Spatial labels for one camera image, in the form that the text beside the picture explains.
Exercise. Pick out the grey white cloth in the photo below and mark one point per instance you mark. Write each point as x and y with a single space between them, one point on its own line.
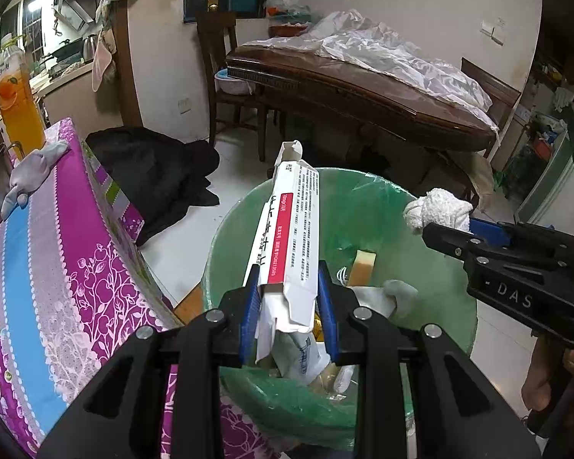
387 296

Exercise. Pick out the dark wooden table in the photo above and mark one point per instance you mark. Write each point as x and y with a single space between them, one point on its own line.
363 95

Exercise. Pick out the grey cloth glove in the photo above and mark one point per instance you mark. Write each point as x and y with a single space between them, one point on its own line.
33 167

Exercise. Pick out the black cloth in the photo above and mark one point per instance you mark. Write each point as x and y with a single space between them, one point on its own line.
158 172

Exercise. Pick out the clear plastic sheet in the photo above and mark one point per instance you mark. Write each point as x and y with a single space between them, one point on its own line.
387 52

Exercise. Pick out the orange juice bottle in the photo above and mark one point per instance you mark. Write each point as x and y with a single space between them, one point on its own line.
19 114

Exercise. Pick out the person's right hand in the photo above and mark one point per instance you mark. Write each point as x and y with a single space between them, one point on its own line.
538 377

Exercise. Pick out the white wall socket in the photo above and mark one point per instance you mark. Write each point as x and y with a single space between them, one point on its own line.
492 31

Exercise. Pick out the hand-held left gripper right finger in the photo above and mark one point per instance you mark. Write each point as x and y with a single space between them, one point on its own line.
327 315

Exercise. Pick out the pink hanging towel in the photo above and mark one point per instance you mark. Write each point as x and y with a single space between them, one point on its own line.
103 62

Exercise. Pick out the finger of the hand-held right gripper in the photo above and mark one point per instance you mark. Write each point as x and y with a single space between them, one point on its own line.
454 246
492 232

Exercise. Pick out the white paper towel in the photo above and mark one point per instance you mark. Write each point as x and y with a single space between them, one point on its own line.
435 208

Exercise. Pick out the yellow sponge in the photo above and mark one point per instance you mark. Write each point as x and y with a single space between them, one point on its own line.
361 267

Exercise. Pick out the white carton with red label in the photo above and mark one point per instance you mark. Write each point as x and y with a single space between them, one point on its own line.
292 229

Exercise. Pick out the blue basin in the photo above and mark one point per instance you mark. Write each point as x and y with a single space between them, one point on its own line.
232 83

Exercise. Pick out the range hood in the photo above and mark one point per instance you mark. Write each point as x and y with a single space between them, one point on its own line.
71 7

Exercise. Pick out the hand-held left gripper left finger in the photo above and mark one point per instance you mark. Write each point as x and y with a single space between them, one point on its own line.
248 311

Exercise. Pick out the green trash bin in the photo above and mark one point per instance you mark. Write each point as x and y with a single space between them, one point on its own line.
363 210

